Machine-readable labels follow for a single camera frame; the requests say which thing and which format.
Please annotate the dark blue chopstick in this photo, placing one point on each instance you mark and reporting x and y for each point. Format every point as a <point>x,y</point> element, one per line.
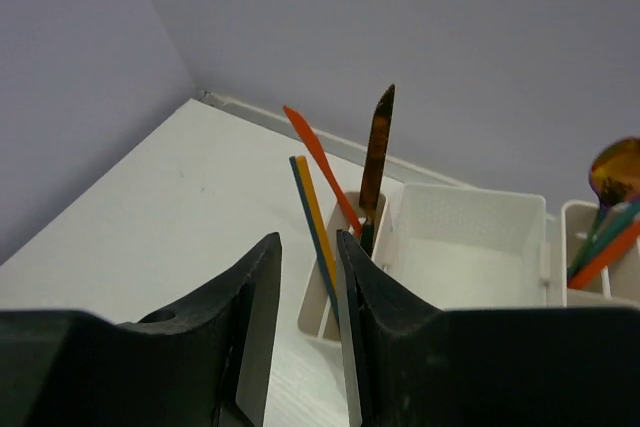
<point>328,277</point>

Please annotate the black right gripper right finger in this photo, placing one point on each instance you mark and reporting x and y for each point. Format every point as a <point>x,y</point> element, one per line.
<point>409,363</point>

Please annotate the white utensil caddy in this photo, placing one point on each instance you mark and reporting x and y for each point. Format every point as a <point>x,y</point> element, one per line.
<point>467,249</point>

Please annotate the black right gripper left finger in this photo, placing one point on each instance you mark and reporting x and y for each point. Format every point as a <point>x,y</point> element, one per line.
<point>202,360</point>

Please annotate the orange plastic knife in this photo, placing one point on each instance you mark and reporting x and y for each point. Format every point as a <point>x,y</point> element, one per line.
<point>315,148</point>

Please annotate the gold knife green handle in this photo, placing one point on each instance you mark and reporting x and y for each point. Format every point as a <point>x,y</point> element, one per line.
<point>374,166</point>

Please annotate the orange plastic spoon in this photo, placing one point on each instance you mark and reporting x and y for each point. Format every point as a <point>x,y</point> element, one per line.
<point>614,252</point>

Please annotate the iridescent metal spoon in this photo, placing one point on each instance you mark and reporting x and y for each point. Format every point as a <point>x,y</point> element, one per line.
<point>614,178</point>

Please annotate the teal plastic spoon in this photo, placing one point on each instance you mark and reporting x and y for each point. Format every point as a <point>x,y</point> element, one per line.
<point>597,241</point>

